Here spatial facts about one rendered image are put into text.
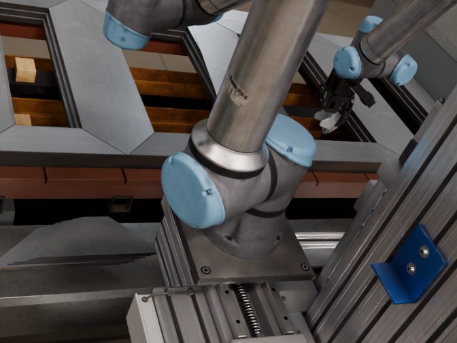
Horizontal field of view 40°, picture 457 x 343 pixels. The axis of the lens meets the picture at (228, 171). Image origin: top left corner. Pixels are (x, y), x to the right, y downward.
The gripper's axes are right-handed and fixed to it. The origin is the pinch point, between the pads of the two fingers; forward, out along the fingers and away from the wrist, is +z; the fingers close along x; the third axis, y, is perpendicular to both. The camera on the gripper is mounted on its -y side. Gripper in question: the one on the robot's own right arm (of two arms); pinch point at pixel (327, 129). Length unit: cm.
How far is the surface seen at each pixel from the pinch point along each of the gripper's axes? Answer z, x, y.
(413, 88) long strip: 1, -30, -55
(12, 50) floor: 88, -168, 61
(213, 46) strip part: 1.5, -42.2, 21.6
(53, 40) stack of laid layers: 3, -38, 72
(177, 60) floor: 88, -175, -32
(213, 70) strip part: 1.5, -28.1, 26.3
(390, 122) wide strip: 1.5, -7.9, -29.5
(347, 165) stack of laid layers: 2.8, 12.0, -2.0
